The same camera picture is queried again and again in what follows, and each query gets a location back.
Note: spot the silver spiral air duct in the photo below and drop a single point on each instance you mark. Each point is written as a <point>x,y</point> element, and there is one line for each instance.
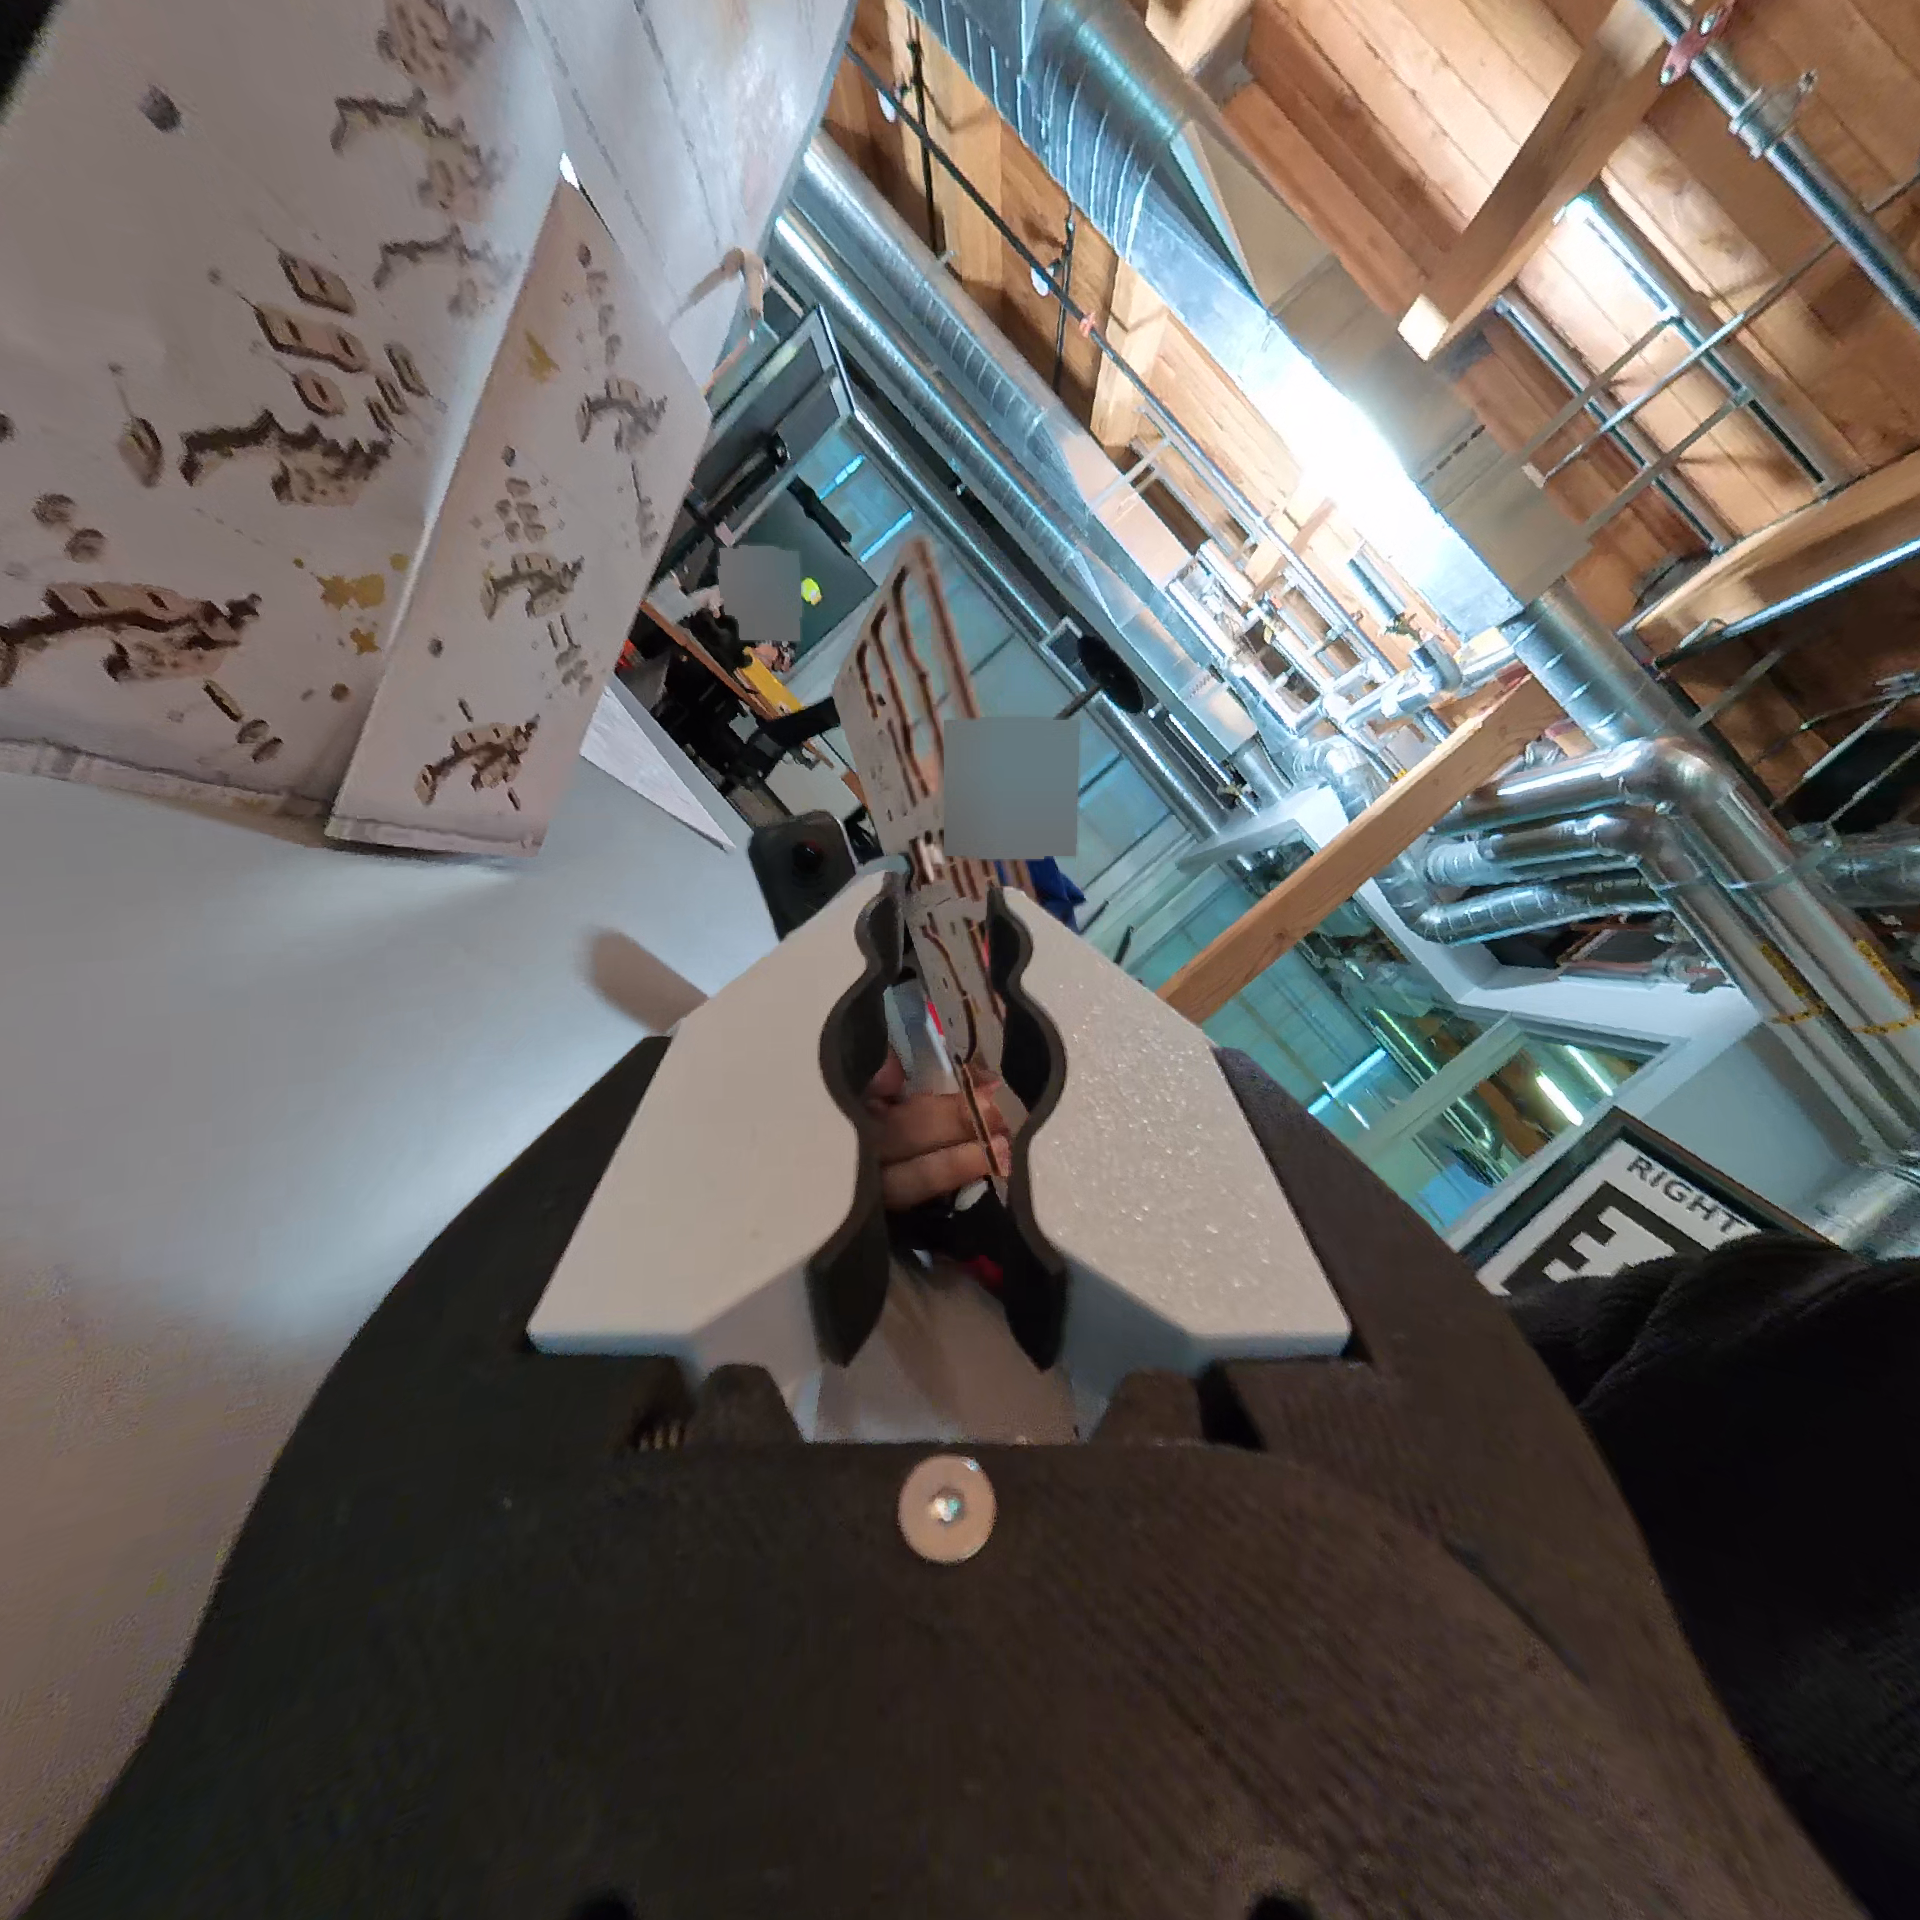
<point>1079,106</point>

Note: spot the laser-cut plywood sheet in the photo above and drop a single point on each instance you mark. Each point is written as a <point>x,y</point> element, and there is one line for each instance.
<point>902,704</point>

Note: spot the person's right hand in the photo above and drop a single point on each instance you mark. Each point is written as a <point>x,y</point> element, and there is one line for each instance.
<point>938,1155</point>

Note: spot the framed marker sign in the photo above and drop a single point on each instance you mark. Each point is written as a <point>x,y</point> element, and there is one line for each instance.
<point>1636,1215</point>

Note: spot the wooden beam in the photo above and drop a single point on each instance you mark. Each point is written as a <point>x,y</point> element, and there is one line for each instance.
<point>1349,855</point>

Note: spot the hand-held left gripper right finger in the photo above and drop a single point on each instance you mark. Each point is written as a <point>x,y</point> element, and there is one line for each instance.
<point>1184,1184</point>

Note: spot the cluster of silver pipes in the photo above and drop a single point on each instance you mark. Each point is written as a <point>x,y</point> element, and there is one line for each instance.
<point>1682,779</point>

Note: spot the white printed box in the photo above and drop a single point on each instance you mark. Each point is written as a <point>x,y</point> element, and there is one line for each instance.
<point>226,375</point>

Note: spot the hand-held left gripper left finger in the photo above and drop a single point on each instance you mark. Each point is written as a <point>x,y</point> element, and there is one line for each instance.
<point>704,1170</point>

